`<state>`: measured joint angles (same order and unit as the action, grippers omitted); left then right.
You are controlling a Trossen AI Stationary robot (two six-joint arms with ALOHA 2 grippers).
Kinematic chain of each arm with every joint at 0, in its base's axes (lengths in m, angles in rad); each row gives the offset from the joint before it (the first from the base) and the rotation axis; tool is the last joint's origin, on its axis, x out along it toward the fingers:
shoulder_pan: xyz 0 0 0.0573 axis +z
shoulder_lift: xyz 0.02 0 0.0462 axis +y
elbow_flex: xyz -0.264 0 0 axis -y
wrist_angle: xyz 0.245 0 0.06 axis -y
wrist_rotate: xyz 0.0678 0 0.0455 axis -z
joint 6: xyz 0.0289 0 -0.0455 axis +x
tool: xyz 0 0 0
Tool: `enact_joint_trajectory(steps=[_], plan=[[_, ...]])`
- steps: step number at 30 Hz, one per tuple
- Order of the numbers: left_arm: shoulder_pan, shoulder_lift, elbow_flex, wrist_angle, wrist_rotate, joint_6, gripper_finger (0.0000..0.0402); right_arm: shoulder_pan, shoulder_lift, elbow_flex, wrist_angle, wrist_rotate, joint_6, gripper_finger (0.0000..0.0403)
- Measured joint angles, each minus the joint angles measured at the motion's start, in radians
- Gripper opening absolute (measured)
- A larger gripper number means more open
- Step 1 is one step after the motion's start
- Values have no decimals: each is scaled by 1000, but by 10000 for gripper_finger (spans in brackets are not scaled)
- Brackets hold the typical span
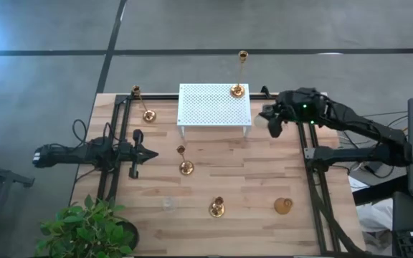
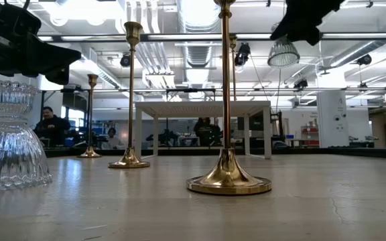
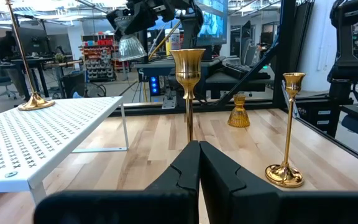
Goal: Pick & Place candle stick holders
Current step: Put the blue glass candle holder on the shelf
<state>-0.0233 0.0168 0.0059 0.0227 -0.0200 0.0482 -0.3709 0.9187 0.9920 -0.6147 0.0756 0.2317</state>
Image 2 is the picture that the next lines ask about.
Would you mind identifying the white perforated metal shelf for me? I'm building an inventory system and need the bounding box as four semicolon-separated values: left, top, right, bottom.
134;100;273;161

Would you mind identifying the clear ribbed glass candle holder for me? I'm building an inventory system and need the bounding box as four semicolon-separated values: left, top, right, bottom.
0;80;54;192

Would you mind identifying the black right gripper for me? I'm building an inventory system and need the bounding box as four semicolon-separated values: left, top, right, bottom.
269;0;346;47

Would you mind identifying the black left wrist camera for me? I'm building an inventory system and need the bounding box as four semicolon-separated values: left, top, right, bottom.
0;0;42;34

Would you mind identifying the shelf with red bins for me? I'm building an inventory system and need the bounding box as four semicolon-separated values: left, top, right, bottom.
300;124;320;147

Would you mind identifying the black hanging overhead camera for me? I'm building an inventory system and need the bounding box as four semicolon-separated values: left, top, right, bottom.
233;42;251;67

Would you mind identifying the grey tinted glass candle holder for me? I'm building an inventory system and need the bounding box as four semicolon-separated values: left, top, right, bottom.
267;22;301;69

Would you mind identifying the silver ceiling ventilation duct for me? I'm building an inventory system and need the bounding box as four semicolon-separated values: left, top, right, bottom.
176;0;224;70

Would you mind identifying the black aluminium table frame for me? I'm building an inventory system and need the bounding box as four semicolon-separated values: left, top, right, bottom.
44;146;386;160

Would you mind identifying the tall brass candlestick holder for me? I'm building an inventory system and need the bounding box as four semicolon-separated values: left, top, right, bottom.
186;0;273;197
108;21;151;169
229;34;239;102
77;74;103;159

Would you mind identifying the white pillar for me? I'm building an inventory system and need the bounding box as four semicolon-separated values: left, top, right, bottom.
316;90;350;148

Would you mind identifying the person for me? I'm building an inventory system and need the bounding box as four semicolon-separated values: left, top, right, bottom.
193;116;222;147
101;127;126;151
33;106;72;147

